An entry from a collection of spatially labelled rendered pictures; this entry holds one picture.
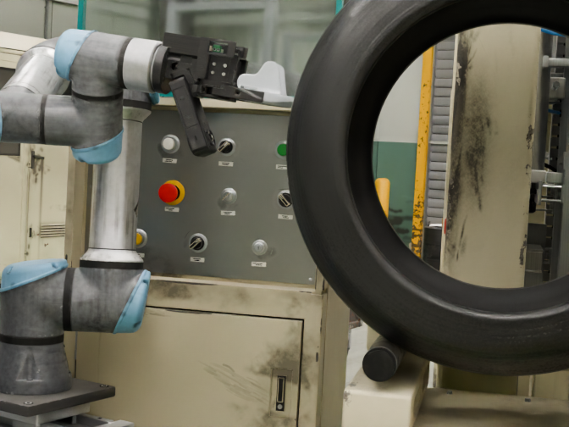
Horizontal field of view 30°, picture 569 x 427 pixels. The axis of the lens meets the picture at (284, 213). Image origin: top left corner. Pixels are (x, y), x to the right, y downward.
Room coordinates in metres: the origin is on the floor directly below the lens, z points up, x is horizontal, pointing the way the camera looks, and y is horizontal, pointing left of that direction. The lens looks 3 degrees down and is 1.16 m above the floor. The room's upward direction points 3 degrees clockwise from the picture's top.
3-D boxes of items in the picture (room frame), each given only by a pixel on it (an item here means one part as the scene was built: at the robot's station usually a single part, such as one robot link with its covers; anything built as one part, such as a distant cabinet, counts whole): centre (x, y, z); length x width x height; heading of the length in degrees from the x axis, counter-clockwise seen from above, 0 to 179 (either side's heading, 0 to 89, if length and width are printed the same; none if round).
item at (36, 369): (1.92, 0.45, 0.77); 0.15 x 0.15 x 0.10
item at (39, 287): (1.92, 0.44, 0.88); 0.13 x 0.12 x 0.14; 95
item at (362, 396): (1.53, -0.17, 0.83); 0.36 x 0.09 x 0.06; 168
